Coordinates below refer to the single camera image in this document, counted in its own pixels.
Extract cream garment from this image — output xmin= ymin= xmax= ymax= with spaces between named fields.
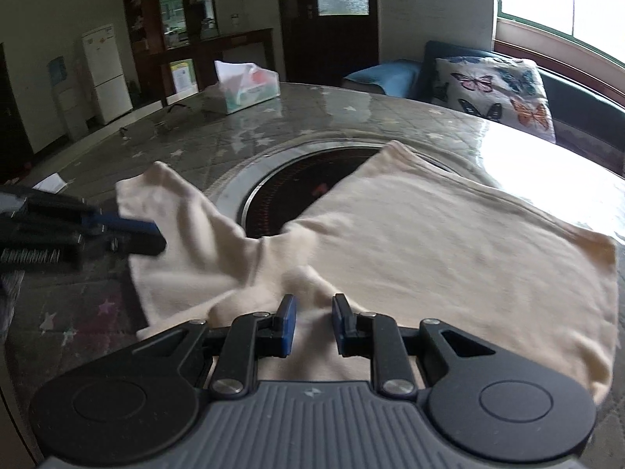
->
xmin=116 ymin=141 xmax=619 ymax=401

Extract white paper scrap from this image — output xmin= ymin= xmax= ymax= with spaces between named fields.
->
xmin=33 ymin=173 xmax=68 ymax=194

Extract grey quilted star tablecloth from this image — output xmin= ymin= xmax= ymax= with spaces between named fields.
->
xmin=1 ymin=84 xmax=624 ymax=468

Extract eyeglasses on table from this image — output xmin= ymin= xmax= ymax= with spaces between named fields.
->
xmin=118 ymin=102 xmax=205 ymax=142

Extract white refrigerator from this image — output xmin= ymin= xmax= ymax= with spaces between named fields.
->
xmin=82 ymin=24 xmax=132 ymax=125

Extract water dispenser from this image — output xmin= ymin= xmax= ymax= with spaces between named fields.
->
xmin=48 ymin=56 xmax=88 ymax=142

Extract round black induction cooktop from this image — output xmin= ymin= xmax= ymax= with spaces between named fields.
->
xmin=237 ymin=146 xmax=380 ymax=238

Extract tissue box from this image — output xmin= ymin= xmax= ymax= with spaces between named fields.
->
xmin=201 ymin=61 xmax=281 ymax=115

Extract dark wooden cabinet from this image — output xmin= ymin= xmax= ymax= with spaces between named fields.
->
xmin=123 ymin=0 xmax=277 ymax=105

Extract butterfly print pillow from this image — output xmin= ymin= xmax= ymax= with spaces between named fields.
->
xmin=432 ymin=56 xmax=556 ymax=144

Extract dark wooden door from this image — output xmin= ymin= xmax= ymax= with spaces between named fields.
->
xmin=279 ymin=0 xmax=379 ymax=86

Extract blue bench sofa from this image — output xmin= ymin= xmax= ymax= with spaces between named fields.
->
xmin=342 ymin=40 xmax=624 ymax=176

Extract green framed window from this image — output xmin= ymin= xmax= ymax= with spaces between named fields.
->
xmin=498 ymin=0 xmax=624 ymax=66

